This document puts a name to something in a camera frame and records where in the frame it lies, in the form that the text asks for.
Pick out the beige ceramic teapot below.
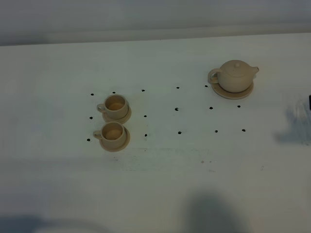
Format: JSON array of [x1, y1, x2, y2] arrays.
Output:
[[207, 60, 259, 93]]

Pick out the round beige teapot saucer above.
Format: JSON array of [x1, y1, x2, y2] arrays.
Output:
[[211, 83, 254, 100]]

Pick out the far beige cup saucer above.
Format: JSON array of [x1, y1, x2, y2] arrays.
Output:
[[102, 106, 132, 124]]

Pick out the beige cup saucer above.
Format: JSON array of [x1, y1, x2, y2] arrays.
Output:
[[99, 128, 130, 152], [102, 106, 132, 124]]

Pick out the near beige cup saucer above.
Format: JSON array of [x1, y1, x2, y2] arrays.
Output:
[[99, 128, 130, 152]]

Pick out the far beige teacup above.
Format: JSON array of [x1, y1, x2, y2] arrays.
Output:
[[96, 94, 129, 119]]

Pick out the beige teacup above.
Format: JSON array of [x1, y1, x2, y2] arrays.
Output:
[[93, 122, 126, 149], [96, 94, 129, 119]]

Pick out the near beige teacup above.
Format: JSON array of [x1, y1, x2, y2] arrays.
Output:
[[93, 122, 126, 149]]

